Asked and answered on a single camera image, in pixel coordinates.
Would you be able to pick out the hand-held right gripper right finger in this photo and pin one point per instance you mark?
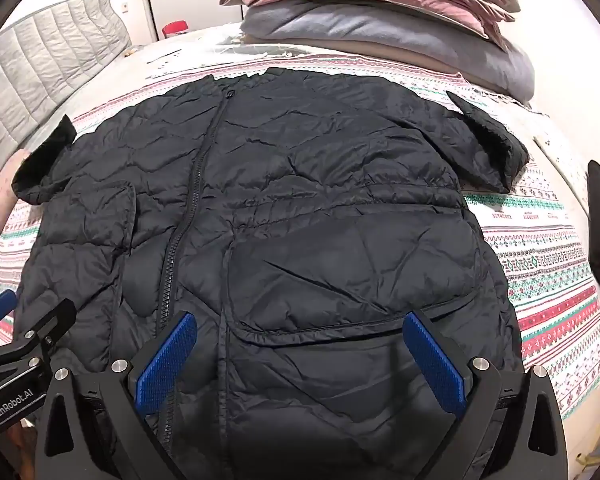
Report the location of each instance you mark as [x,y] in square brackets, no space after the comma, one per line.
[436,366]

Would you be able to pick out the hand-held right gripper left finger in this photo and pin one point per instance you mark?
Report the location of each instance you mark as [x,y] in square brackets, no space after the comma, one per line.
[166,362]

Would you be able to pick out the black quilted jacket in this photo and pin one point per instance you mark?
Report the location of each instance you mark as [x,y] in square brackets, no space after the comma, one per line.
[300,200]

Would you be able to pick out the patterned knit-print blanket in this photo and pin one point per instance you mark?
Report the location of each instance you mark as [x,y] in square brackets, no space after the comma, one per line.
[540,260]

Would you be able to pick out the grey quilted headboard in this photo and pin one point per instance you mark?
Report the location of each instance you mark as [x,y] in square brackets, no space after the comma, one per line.
[45,65]

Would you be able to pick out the white lace cloth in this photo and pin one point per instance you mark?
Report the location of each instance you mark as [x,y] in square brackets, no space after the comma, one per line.
[220,47]

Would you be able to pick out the red container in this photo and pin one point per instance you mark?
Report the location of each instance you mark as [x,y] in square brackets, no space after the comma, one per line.
[175,30]

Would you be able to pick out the grey-blue folded quilt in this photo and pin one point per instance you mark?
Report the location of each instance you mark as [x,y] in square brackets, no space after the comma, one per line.
[380,30]

